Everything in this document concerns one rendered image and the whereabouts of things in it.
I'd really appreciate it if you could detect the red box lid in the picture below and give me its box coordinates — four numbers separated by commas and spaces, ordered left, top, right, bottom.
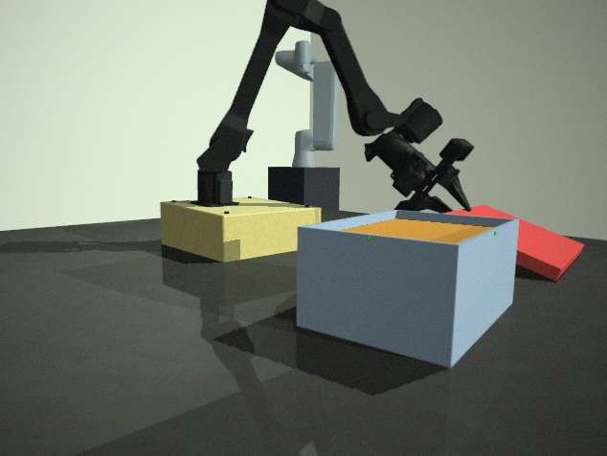
444, 205, 584, 281

